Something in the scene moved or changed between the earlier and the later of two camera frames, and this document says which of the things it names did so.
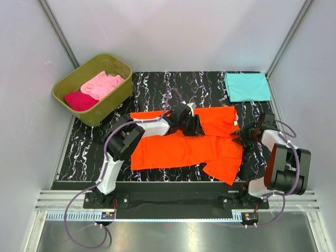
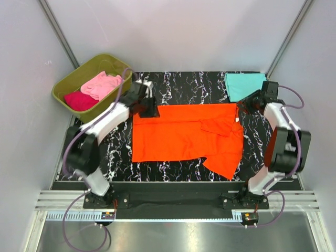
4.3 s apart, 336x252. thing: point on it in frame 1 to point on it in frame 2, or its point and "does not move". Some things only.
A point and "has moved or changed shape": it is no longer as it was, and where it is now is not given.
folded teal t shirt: [242, 87] does not move
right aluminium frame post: [305, 7] does not move
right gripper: [241, 134] to [246, 101]
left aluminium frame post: [58, 31] does not move
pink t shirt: [101, 85] does not move
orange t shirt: [218, 148] has moved or changed shape
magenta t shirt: [78, 101] does not move
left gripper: [196, 129] to [153, 112]
